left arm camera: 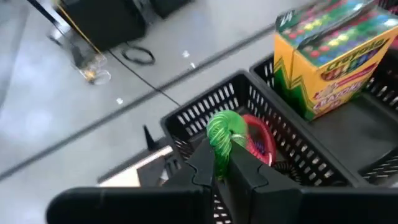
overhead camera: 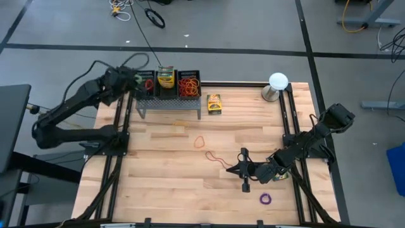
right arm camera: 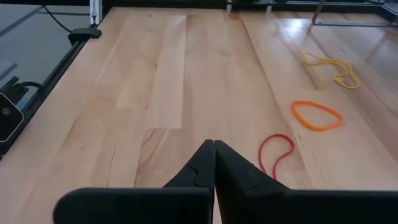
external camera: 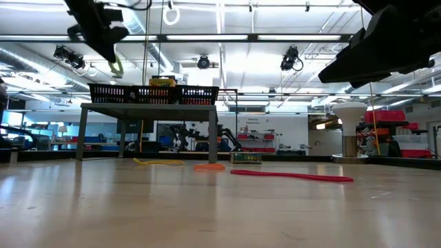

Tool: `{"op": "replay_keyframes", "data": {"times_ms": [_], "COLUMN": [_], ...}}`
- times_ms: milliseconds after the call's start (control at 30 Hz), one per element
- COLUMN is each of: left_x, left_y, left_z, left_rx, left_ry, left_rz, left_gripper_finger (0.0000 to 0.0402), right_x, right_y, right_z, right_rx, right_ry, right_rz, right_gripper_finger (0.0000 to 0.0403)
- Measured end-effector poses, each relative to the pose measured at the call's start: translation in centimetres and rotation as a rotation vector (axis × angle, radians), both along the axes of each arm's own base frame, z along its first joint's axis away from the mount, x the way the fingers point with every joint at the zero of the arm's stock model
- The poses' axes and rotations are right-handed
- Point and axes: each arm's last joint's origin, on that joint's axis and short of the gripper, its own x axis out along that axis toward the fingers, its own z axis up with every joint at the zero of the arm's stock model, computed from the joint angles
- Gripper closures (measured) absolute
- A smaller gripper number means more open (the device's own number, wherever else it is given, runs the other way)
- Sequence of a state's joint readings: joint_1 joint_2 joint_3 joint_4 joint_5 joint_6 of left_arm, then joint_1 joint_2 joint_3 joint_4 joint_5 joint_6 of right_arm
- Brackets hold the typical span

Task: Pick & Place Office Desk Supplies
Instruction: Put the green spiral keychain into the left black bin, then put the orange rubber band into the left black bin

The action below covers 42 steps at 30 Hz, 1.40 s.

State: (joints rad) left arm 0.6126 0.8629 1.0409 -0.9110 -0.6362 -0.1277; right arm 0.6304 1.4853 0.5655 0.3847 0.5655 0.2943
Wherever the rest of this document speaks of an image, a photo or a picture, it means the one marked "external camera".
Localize black track light cluster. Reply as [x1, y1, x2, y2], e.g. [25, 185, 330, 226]
[52, 44, 87, 72]

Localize grey perforated metal shelf riser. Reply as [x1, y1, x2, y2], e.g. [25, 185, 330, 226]
[76, 102, 218, 165]

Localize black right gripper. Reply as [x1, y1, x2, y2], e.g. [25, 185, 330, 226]
[318, 0, 441, 90]

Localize yellow green Crayola crayon box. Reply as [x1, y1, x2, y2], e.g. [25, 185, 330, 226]
[229, 152, 263, 165]
[148, 74, 177, 87]

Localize red rubber band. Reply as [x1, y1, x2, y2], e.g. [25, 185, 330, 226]
[229, 168, 355, 183]

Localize red storage bin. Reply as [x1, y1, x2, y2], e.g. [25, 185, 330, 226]
[364, 110, 407, 124]

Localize orange rubber band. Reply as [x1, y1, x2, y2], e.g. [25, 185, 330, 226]
[192, 163, 227, 172]

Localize white hanging ring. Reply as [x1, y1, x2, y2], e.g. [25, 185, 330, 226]
[162, 6, 181, 27]

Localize white storage container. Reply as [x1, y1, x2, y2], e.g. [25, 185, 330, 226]
[392, 134, 429, 151]

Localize black slotted plastic bin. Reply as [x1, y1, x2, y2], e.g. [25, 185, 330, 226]
[130, 84, 180, 105]
[177, 85, 220, 106]
[88, 83, 132, 104]

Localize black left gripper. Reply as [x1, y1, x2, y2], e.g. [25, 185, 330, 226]
[63, 0, 130, 64]

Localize black ceiling spotlight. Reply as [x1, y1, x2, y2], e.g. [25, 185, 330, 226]
[196, 54, 212, 70]
[280, 45, 305, 72]

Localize yellow hanging cable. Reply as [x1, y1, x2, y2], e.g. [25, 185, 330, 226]
[369, 82, 382, 156]

